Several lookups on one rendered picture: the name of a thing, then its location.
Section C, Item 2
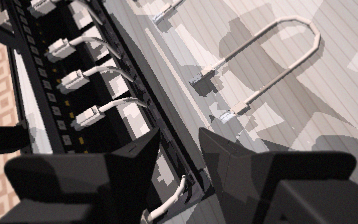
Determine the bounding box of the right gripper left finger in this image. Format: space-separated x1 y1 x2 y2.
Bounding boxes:
4 127 160 224

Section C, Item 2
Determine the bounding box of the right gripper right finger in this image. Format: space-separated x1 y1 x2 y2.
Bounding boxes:
198 127 357 224

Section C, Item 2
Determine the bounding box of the black patch panel rack frame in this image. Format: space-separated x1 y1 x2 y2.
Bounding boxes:
0 0 215 224

